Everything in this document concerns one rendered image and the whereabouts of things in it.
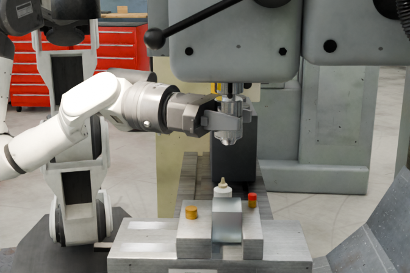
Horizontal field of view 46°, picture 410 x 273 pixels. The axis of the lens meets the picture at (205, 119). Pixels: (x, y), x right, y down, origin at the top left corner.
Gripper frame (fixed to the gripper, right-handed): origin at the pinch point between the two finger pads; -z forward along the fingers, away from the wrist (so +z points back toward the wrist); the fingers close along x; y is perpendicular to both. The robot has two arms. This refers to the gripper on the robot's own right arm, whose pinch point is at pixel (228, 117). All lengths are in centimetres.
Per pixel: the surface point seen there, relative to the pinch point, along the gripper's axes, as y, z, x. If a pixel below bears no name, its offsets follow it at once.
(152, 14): -16.8, 10.2, -6.9
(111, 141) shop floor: 127, 237, 284
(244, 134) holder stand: 17.1, 13.0, 42.8
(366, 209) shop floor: 123, -1, 241
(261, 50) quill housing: -12.6, -7.7, -7.4
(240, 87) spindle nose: -5.6, -2.2, -0.8
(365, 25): -16.5, -20.7, -3.5
